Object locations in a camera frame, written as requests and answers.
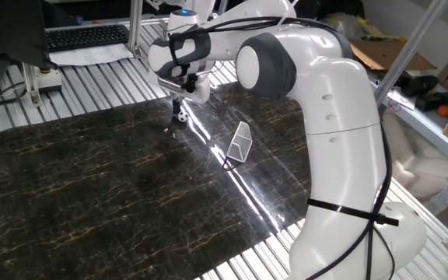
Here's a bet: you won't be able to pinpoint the silver wrist-mounted camera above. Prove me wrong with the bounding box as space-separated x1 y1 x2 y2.
157 76 188 95

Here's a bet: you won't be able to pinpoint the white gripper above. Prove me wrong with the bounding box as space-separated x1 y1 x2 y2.
146 71 212 118

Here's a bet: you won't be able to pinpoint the white mesh toy goal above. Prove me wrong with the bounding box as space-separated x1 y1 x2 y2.
226 121 254 163

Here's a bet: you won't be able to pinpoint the dark marble pattern mat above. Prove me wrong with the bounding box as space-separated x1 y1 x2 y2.
0 81 313 280

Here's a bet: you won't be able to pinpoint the aluminium profile post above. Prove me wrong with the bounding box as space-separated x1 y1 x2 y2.
373 0 448 106
127 0 145 59

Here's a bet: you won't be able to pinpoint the aluminium frame rail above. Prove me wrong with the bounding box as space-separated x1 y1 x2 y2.
44 14 170 32

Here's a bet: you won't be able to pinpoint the short aluminium bracket post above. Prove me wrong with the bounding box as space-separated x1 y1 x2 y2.
21 61 43 108

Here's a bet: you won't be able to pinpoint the black computer keyboard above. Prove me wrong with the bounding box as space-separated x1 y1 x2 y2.
45 24 131 54

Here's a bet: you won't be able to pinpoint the black rectangular box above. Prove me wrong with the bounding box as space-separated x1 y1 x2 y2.
414 92 448 113

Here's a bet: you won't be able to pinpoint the white plastic bags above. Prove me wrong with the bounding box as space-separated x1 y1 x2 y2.
381 112 448 209

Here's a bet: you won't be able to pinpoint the black bulky device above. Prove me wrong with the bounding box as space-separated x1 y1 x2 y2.
394 72 439 98

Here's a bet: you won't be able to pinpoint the aluminium shelf frame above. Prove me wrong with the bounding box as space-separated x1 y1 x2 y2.
379 99 448 215

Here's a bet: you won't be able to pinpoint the white box with black knob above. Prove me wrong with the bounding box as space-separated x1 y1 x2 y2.
37 66 63 93

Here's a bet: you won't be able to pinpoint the black computer monitor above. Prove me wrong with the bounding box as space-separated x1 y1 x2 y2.
0 0 58 98

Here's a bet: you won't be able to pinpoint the flat brown cardboard sheet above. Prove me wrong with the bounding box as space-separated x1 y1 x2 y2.
350 38 438 72

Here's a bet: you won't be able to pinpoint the white paper sheet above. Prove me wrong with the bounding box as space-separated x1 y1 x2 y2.
47 42 135 67

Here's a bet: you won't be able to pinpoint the paper with red print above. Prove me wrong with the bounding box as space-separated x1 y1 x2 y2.
387 87 418 112

